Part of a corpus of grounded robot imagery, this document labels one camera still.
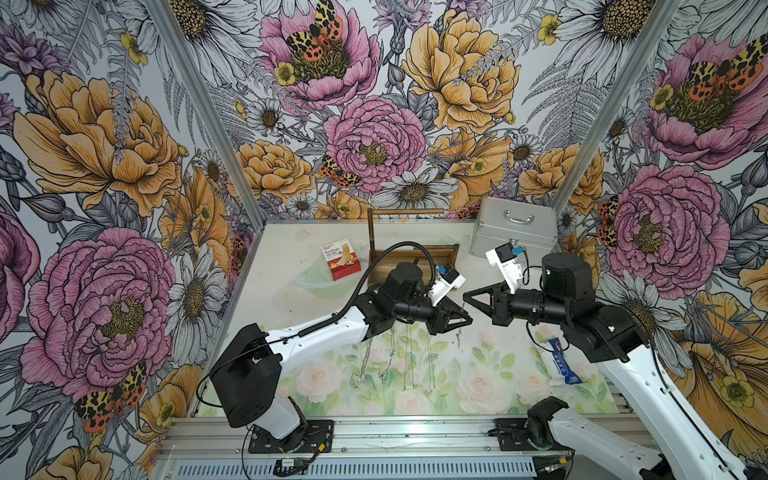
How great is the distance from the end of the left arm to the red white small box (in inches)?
16.3

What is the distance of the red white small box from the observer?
105 cm

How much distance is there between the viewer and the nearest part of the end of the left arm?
1.96 feet
